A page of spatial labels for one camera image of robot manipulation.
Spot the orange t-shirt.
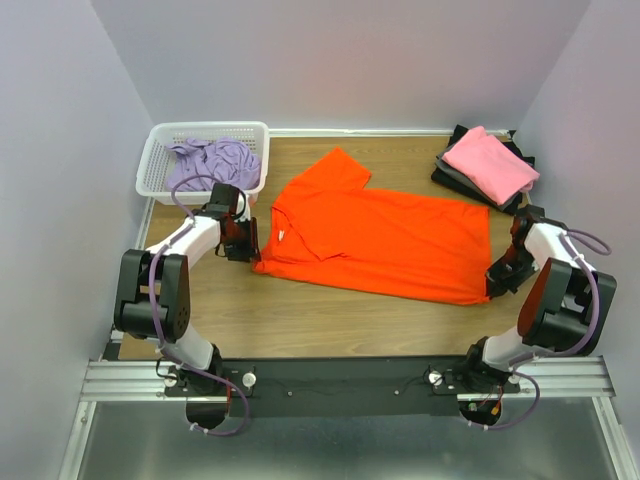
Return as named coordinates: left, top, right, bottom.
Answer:
left=254, top=148, right=491, bottom=306

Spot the black folded t-shirt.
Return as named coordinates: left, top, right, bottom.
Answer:
left=430, top=123, right=537, bottom=218

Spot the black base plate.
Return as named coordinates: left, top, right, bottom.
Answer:
left=157, top=356, right=520, bottom=428

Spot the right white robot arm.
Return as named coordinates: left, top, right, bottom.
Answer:
left=456, top=205, right=617, bottom=392

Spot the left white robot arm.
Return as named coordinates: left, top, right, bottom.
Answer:
left=114, top=184, right=260, bottom=395

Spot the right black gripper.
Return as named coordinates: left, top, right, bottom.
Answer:
left=485, top=243, right=537, bottom=301

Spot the white plastic basket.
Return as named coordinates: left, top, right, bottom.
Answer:
left=136, top=121, right=270, bottom=206

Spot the grey folded t-shirt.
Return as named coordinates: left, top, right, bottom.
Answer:
left=431, top=155, right=523, bottom=215

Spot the purple t-shirt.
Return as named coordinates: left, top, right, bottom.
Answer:
left=166, top=137, right=261, bottom=192

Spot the pink folded t-shirt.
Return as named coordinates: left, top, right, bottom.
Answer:
left=442, top=126, right=540, bottom=205

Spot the aluminium frame rail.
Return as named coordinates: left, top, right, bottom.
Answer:
left=58, top=357, right=639, bottom=479

